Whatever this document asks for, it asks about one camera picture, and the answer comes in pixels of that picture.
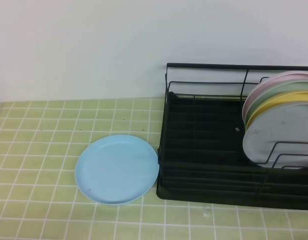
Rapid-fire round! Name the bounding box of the green plate in rack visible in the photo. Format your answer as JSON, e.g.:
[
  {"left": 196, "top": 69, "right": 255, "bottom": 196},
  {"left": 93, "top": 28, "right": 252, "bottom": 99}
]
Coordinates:
[{"left": 242, "top": 79, "right": 308, "bottom": 125}]

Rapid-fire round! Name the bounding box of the light blue round plate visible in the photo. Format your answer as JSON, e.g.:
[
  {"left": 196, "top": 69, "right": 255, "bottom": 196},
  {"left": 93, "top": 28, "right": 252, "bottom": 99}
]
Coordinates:
[{"left": 75, "top": 134, "right": 159, "bottom": 205}]

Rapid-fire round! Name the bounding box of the yellow plate in rack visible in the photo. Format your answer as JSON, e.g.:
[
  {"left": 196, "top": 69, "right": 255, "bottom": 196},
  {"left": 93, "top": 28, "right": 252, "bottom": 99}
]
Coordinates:
[{"left": 245, "top": 91, "right": 308, "bottom": 130}]

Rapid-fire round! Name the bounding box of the pink plate in rack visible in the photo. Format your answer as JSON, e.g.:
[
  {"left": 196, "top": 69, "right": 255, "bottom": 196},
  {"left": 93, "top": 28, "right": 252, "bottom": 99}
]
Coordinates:
[{"left": 242, "top": 71, "right": 308, "bottom": 122}]

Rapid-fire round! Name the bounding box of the black wire dish rack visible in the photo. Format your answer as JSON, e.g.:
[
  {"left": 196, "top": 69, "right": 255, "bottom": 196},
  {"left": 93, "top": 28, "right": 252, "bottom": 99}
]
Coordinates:
[{"left": 157, "top": 63, "right": 308, "bottom": 210}]

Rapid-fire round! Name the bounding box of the grey plate in rack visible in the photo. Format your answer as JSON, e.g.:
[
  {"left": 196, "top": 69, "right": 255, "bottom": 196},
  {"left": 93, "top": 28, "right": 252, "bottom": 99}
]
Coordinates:
[{"left": 243, "top": 101, "right": 308, "bottom": 169}]

